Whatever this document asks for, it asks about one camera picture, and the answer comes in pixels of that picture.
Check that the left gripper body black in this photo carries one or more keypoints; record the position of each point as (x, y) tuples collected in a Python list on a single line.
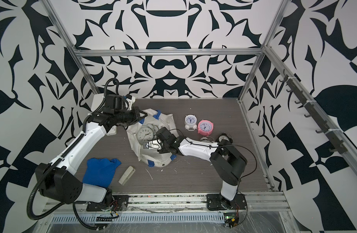
[(129, 118)]

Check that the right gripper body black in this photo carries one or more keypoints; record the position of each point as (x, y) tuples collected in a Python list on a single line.
[(165, 147)]

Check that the white twin-bell alarm clock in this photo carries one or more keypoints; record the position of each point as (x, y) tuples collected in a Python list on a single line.
[(146, 133)]

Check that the small white twin-bell clock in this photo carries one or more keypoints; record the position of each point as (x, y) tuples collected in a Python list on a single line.
[(190, 122)]

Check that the white canvas bag blue handles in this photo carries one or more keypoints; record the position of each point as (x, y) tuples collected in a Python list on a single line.
[(152, 157)]

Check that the pink alarm clock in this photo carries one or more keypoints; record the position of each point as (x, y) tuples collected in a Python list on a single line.
[(205, 127)]

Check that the small black alarm clock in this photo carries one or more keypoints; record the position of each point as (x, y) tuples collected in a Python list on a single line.
[(152, 145)]

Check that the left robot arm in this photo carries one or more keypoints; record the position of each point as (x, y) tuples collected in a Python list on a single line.
[(57, 180)]

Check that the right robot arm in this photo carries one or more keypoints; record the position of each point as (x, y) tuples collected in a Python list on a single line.
[(228, 162)]

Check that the beige rectangular block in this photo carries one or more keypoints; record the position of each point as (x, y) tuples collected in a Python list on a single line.
[(126, 175)]

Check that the blue cloth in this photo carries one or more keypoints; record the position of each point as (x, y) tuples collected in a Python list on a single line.
[(100, 172)]

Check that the small green circuit board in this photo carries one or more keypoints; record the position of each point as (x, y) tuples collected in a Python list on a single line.
[(231, 219)]

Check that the black hook rack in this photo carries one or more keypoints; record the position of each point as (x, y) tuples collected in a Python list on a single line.
[(315, 112)]

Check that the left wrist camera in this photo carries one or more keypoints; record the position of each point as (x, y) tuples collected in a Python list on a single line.
[(130, 101)]

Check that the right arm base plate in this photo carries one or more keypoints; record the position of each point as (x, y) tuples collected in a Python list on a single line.
[(216, 202)]

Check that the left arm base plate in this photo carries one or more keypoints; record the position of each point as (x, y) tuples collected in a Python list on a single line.
[(115, 204)]

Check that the white slotted cable duct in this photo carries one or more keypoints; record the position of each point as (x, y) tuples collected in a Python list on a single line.
[(125, 218)]

